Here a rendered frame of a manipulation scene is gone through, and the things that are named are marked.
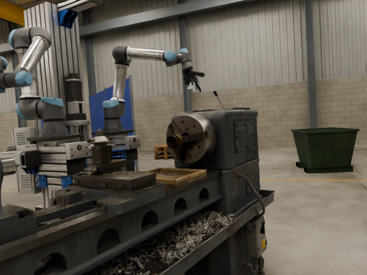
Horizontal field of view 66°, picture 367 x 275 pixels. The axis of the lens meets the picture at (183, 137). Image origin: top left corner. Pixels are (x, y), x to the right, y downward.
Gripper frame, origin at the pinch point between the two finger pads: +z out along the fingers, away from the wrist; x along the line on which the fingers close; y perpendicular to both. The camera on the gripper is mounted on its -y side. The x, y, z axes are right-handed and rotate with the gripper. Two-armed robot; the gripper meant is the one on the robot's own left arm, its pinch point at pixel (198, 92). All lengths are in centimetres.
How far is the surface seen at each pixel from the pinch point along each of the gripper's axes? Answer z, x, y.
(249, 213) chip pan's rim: 89, 31, -20
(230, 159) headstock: 51, 33, -19
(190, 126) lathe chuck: 23, 46, -6
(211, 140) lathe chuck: 35, 43, -14
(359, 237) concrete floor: 171, -85, -79
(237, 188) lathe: 73, 25, -15
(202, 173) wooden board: 51, 60, -10
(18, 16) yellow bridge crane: -630, -668, 911
